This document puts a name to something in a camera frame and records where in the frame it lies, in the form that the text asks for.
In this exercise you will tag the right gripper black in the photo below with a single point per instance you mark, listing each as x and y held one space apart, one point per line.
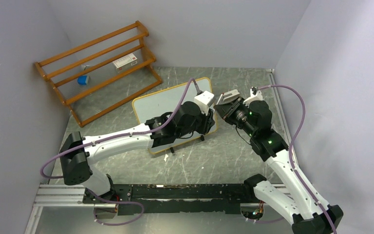
227 110

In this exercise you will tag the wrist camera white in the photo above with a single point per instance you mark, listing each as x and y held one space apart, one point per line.
204 101
255 95

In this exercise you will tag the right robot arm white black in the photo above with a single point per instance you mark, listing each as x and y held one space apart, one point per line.
304 209

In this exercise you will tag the white whiteboard eraser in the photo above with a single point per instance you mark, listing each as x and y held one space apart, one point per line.
230 96

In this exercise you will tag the white red box on rack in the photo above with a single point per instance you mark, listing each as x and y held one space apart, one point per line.
125 62

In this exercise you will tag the blue small object on rack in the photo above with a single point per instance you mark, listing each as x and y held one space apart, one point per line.
83 80

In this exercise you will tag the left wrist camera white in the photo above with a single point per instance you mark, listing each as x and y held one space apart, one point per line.
204 101

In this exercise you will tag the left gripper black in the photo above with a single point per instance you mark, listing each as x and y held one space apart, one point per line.
208 121

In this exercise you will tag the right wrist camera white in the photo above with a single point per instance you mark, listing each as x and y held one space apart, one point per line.
255 95

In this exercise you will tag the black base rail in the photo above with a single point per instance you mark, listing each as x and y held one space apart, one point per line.
181 198

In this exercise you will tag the aluminium frame rail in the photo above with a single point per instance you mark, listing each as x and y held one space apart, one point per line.
53 196

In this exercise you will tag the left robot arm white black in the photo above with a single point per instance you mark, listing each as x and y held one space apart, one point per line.
82 153

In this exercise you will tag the yellow framed whiteboard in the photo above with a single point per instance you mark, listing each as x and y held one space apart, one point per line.
157 103

